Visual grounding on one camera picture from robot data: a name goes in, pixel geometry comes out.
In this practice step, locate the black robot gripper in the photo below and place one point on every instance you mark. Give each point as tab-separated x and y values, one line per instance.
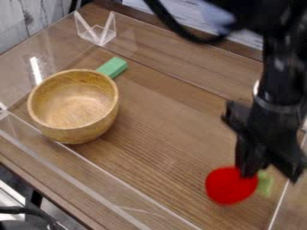
266	128

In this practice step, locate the red plush fruit green leaves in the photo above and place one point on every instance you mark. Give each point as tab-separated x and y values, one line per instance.
227	188

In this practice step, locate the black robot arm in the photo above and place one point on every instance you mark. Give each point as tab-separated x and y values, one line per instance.
279	21

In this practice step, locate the clear acrylic tray walls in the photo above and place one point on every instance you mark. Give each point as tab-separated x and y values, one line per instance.
138	178

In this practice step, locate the green rectangular block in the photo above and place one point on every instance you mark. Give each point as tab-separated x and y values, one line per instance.
112	67

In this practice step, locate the wooden bowl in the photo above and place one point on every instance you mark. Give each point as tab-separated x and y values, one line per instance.
74	105

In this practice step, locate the clear acrylic corner bracket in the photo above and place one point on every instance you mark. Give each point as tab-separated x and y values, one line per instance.
96	34

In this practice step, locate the black table leg bracket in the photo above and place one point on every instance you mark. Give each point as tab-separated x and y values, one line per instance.
34	199

